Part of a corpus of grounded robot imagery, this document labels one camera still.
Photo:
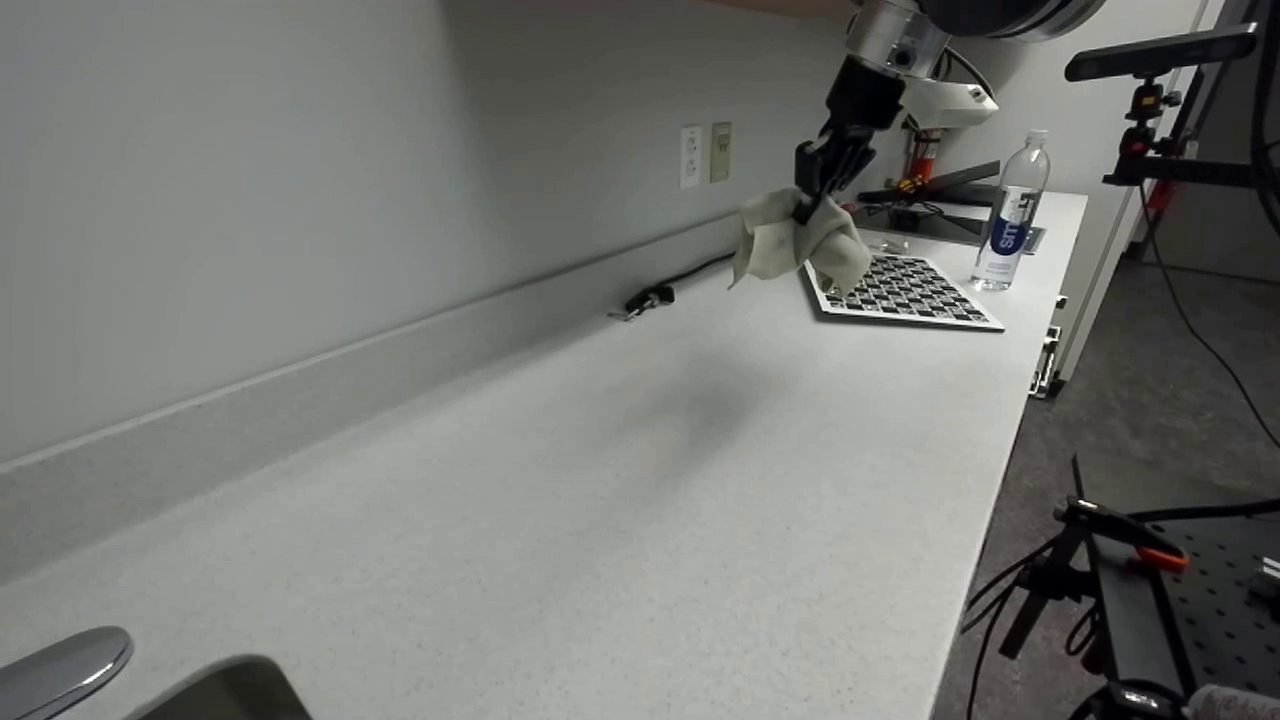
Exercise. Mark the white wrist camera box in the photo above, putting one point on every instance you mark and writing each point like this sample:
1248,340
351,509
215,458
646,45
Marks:
951,93

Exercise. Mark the black camera on tripod arm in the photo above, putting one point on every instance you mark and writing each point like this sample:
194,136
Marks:
1140,151

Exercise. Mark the white wall outlet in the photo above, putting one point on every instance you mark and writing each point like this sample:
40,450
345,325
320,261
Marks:
691,159

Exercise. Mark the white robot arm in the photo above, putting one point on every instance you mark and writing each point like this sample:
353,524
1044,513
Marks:
888,45

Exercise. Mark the checkered calibration board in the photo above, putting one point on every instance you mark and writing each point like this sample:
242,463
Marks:
901,291

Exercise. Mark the cream wiping cloth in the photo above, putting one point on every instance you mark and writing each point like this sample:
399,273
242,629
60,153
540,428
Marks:
774,241

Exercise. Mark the clear plastic water bottle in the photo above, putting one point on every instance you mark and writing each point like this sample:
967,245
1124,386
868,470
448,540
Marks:
1011,224

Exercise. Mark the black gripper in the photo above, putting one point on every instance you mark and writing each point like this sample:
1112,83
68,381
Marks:
861,103

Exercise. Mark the black metal bars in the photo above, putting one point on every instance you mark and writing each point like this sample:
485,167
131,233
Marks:
944,205

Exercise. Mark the black tripod with orange clamp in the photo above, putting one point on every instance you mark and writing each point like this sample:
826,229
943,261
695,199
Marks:
1177,605

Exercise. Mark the red clamp tool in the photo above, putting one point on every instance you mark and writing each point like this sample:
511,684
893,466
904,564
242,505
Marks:
918,153

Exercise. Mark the chrome sink faucet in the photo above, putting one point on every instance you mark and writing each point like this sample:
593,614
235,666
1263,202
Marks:
60,672

